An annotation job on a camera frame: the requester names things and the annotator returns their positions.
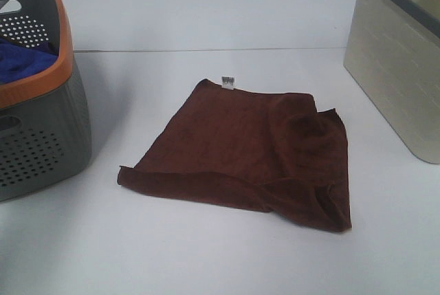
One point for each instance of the beige basket with grey rim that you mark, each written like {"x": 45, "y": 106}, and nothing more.
{"x": 393, "y": 55}

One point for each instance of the grey basket with orange rim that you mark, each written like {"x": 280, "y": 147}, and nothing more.
{"x": 45, "y": 127}

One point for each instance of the blue towel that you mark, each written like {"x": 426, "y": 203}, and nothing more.
{"x": 19, "y": 62}

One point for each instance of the brown towel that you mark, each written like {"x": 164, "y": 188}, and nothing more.
{"x": 252, "y": 151}

